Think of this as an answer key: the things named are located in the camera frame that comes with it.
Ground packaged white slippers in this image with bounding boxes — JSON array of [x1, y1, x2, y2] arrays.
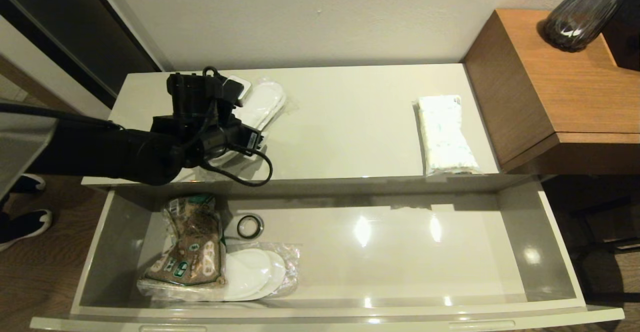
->
[[136, 242, 303, 303], [200, 77, 294, 170]]

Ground blue patterned tissue pack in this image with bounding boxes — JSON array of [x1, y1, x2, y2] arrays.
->
[[413, 94, 484, 177]]

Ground white cabinet drawer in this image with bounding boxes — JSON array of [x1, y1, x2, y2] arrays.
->
[[29, 174, 626, 332]]

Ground black tape roll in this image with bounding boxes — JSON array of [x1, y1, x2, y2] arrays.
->
[[236, 214, 265, 240]]

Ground white glossy cabinet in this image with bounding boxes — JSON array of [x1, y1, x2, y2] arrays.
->
[[82, 63, 501, 187]]

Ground brown snack bag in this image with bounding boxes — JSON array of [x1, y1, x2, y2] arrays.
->
[[137, 194, 229, 288]]

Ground black white-soled shoe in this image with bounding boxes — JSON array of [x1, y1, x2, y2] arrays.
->
[[10, 173, 47, 195], [0, 209, 54, 252]]

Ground dark door panel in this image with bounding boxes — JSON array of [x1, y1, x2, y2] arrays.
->
[[0, 0, 163, 110]]

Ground black trouser leg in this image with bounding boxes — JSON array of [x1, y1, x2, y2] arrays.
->
[[0, 212, 16, 244]]

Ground brown wooden side table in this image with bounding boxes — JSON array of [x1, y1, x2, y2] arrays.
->
[[462, 8, 640, 175]]

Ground dark ribbed glass vase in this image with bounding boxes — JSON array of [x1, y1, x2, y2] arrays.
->
[[542, 0, 638, 53]]

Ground black box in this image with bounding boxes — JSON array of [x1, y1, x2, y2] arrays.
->
[[601, 0, 640, 73]]

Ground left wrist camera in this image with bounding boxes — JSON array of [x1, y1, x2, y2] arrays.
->
[[220, 74, 252, 108]]

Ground grey wood-trimmed door frame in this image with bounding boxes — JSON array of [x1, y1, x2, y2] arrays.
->
[[0, 14, 113, 138]]

